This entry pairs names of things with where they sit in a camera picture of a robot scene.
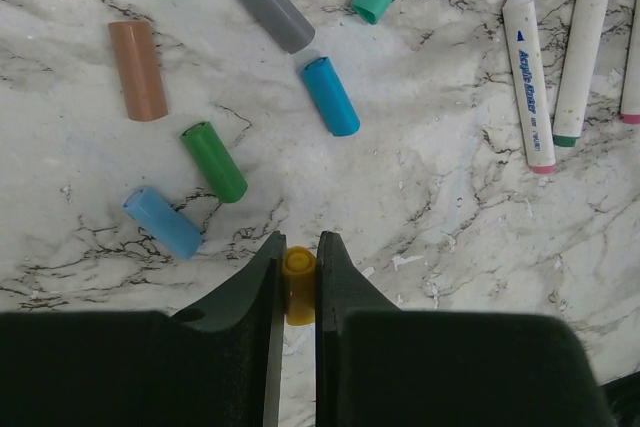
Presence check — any light blue marker cap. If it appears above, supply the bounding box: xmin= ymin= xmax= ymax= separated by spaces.
xmin=122 ymin=187 xmax=202 ymax=260

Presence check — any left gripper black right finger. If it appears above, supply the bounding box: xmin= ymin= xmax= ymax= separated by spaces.
xmin=315 ymin=231 xmax=398 ymax=426

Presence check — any pink capped white marker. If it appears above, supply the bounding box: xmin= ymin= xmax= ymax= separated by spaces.
xmin=502 ymin=0 xmax=556 ymax=175

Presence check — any yellow marker cap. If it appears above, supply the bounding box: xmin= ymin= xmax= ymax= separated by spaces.
xmin=282 ymin=246 xmax=316 ymax=326

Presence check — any dark green capped white marker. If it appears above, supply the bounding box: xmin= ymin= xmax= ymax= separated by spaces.
xmin=552 ymin=0 xmax=609 ymax=147

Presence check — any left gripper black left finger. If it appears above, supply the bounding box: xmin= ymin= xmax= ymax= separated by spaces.
xmin=172 ymin=232 xmax=287 ymax=426

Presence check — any grey marker cap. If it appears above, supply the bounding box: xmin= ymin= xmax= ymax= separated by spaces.
xmin=239 ymin=0 xmax=315 ymax=54

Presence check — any brown marker cap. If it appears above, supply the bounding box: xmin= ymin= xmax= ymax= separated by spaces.
xmin=108 ymin=21 xmax=168 ymax=122

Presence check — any green marker cap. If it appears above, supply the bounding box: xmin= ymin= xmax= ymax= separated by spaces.
xmin=180 ymin=121 xmax=248 ymax=203

